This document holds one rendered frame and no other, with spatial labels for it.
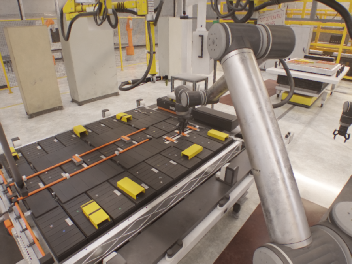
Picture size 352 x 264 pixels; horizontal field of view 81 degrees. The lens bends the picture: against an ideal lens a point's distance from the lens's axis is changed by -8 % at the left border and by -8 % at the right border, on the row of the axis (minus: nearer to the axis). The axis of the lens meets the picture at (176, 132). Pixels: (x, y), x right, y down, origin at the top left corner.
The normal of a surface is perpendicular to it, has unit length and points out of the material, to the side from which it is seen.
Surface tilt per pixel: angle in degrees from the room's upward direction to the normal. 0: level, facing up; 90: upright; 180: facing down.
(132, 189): 0
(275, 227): 75
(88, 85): 90
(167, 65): 90
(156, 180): 0
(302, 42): 90
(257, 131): 60
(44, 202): 0
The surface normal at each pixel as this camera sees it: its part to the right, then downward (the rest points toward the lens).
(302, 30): -0.68, 0.32
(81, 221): 0.00, -0.90
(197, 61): -0.30, 0.42
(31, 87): 0.74, 0.30
